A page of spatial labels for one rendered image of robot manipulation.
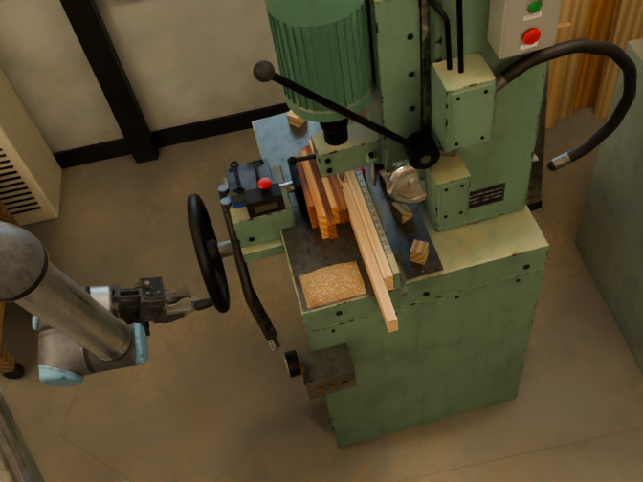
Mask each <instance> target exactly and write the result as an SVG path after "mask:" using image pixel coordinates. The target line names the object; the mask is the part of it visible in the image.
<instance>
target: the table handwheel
mask: <svg viewBox="0 0 643 482"><path fill-rule="evenodd" d="M187 209H188V222H189V228H190V232H191V237H192V241H193V246H194V249H195V253H196V256H197V260H198V264H199V267H200V270H201V274H202V276H203V279H204V282H205V285H206V288H207V291H208V293H209V296H210V298H211V302H212V304H213V306H214V307H215V309H216V310H217V311H218V312H219V313H226V312H228V310H229V309H230V294H229V287H228V282H227V277H226V274H225V269H224V265H223V261H222V257H226V256H230V255H234V253H233V248H232V245H231V241H230V240H228V241H224V242H220V243H218V242H217V239H216V236H215V233H214V229H213V226H212V223H211V219H210V216H209V214H208V211H207V209H206V206H205V204H204V202H203V200H202V198H201V197H200V196H199V195H198V194H195V193H194V194H190V196H189V197H188V200H187Z"/></svg>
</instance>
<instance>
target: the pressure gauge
mask: <svg viewBox="0 0 643 482"><path fill-rule="evenodd" d="M283 356H284V359H285V364H286V367H287V371H288V375H289V378H290V379H292V378H294V377H297V376H301V375H302V373H303V372H304V371H305V369H304V365H303V364H302V363H299V357H298V354H297V350H291V351H287V352H283Z"/></svg>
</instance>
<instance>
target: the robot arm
mask: <svg viewBox="0 0 643 482"><path fill-rule="evenodd" d="M136 285H138V287H136ZM136 285H135V288H120V285H113V289H111V291H110V287H109V286H108V285H105V286H88V287H79V286H78V285H77V284H76V283H75V282H74V281H73V280H72V279H70V278H69V277H68V276H67V275H66V274H64V273H63V272H62V271H61V270H60V269H58V268H57V267H56V266H55V265H54V264H52V263H51V262H50V261H49V255H48V252H47V250H46V248H45V246H44V244H43V243H42V242H41V241H40V240H39V239H38V238H36V237H35V236H34V235H33V234H32V233H30V232H29V231H27V230H25V229H22V228H20V227H18V226H16V225H14V224H11V223H7V222H4V221H0V302H5V303H6V302H15V303H16V304H18V305H19V306H21V307H22V308H24V309H25V310H27V311H28V312H30V313H31V314H33V329H34V330H38V366H37V367H38V370H39V380H40V381H42V382H43V383H44V384H47V385H52V386H71V385H76V384H80V383H82V381H83V380H84V378H83V376H85V375H90V374H95V373H99V372H103V371H108V370H113V369H119V368H124V367H128V366H133V365H134V366H137V365H139V364H143V363H145V362H146V360H147V356H148V347H147V338H146V337H147V336H149V335H150V330H149V322H150V321H151V322H154V324H155V323H170V322H173V321H175V320H177V319H180V318H183V317H184V316H186V315H188V314H190V313H192V312H194V311H195V309H194V305H193V303H194V302H195V301H197V300H200V299H201V298H199V297H197V296H191V295H190V292H189V289H188V286H185V285H183V286H180V287H179V288H178V289H177V290H176V291H169V290H165V289H164V284H163V280H162V277H161V276H156V277H139V283H137V284H136ZM165 303H166V304H167V306H166V311H165V309H164V307H165ZM119 313H120V317H121V318H122V319H123V320H124V321H125V322H126V323H127V324H128V325H127V324H125V323H124V322H122V321H121V320H119ZM0 482H44V479H43V477H42V475H41V473H40V471H39V469H38V467H37V465H36V463H35V461H34V459H33V456H32V454H31V452H30V450H29V448H28V446H27V443H26V441H25V439H24V437H23V435H22V433H21V431H20V429H19V427H18V424H17V423H16V421H15V419H14V417H13V415H12V413H11V410H10V407H9V405H8V403H7V401H6V399H5V397H4V395H3V393H2V391H1V388H0Z"/></svg>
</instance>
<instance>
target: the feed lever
mask: <svg viewBox="0 0 643 482"><path fill-rule="evenodd" d="M254 76H255V78H256V79H257V80H258V81H260V82H268V81H270V80H272V81H274V82H276V83H278V84H280V85H282V86H284V87H286V88H288V89H290V90H292V91H294V92H296V93H298V94H300V95H302V96H304V97H306V98H308V99H312V100H313V101H315V102H317V103H319V104H321V105H323V106H325V107H327V108H329V109H331V110H333V111H335V112H337V113H339V114H341V115H343V116H345V117H347V118H349V119H351V120H353V121H356V122H358V123H359V124H361V125H363V126H365V127H367V128H369V129H371V130H373V131H375V132H377V133H379V134H381V135H383V136H385V137H387V138H389V139H391V140H393V141H395V142H398V143H400V144H402V145H403V148H404V150H405V153H406V155H407V157H408V159H409V162H410V165H411V166H412V167H413V168H415V169H427V168H429V167H431V166H433V165H434V164H435V163H436V162H437V161H438V159H439V157H440V156H444V157H454V156H455V155H456V151H455V150H454V151H450V152H445V151H444V148H439V147H437V146H436V144H435V142H434V139H433V137H432V135H431V134H430V133H429V132H426V131H419V132H415V133H413V134H411V135H410V136H408V137H407V138H406V139H405V138H403V137H401V136H399V135H398V134H396V133H394V132H392V131H390V130H388V129H386V128H385V127H383V126H381V125H379V124H377V123H375V122H373V121H371V120H368V119H366V118H364V117H362V116H360V115H358V114H356V113H354V112H352V111H350V110H348V109H346V108H344V107H342V106H341V105H339V104H337V103H335V102H334V101H332V100H330V99H327V98H325V97H323V96H321V95H319V94H317V93H315V92H313V91H311V90H309V89H307V88H305V87H303V86H301V85H299V84H297V83H296V82H294V81H292V80H290V79H288V78H286V77H283V76H281V75H279V74H277V73H275V68H274V66H273V64H272V63H271V62H269V61H267V60H261V61H258V62H257V64H256V65H255V66H254Z"/></svg>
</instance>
